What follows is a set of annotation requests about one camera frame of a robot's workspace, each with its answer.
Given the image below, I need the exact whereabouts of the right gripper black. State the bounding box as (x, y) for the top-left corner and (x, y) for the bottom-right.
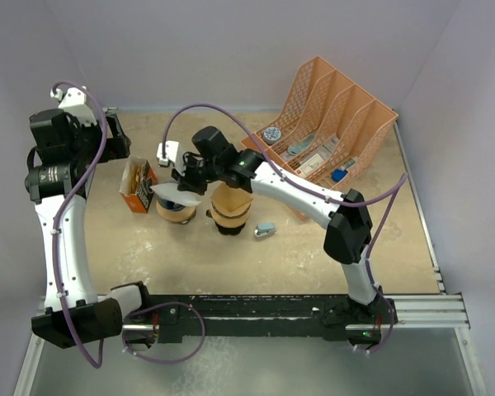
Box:
(172, 153), (223, 196)

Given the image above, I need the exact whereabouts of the white paper coffee filter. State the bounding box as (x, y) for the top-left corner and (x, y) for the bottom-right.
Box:
(151, 182), (201, 207)

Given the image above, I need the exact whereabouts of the blue ribbed dripper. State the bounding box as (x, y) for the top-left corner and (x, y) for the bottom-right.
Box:
(158, 198), (186, 212)

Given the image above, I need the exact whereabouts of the orange coffee filter bag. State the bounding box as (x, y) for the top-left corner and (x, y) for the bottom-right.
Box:
(119, 156), (158, 214)

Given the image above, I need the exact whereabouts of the brown paper coffee filter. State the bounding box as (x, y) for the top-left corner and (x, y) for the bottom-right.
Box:
(210, 183), (253, 218)

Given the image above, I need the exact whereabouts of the wooden ring dripper stand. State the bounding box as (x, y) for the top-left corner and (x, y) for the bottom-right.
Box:
(207, 206), (251, 229)

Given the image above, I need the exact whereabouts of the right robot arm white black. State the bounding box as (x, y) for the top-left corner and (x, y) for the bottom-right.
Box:
(172, 126), (380, 323)

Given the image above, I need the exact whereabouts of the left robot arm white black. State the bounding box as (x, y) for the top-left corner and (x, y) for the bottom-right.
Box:
(25, 109), (153, 349)

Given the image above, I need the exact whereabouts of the small blue stapler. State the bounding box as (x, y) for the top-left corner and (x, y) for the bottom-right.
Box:
(254, 223), (276, 238)

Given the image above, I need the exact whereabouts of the light blue scissors pack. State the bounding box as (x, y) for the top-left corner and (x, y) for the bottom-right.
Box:
(287, 133), (315, 156)

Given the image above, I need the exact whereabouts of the white stapler box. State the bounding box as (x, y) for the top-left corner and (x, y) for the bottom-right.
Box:
(295, 153), (325, 178)

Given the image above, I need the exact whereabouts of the peach plastic desk organizer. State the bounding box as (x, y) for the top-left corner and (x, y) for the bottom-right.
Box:
(239, 56), (399, 222)

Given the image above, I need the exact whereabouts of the blue stamp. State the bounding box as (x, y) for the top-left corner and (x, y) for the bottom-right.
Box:
(331, 168), (348, 183)

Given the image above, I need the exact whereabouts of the glue stick green label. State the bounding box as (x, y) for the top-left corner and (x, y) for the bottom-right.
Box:
(341, 157), (358, 171)

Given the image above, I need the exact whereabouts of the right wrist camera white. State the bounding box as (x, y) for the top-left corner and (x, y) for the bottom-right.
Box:
(156, 140), (186, 175)

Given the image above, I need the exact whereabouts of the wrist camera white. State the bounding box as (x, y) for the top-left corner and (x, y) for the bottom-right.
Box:
(156, 140), (186, 175)
(50, 87), (97, 126)

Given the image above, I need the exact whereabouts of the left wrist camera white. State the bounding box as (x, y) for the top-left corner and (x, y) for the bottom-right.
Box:
(50, 87), (97, 126)

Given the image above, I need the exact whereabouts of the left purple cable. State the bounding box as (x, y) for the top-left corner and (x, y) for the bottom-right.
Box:
(51, 80), (206, 368)

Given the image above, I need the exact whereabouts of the purple cable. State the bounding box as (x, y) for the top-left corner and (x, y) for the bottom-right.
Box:
(163, 102), (409, 356)
(51, 80), (206, 368)

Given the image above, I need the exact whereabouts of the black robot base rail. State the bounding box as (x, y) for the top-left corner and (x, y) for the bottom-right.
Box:
(105, 293), (397, 344)

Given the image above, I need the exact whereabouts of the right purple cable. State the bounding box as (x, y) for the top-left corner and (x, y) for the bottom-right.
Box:
(163, 102), (409, 356)

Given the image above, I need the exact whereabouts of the aluminium frame rail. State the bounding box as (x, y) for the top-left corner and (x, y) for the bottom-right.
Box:
(12, 107), (488, 396)

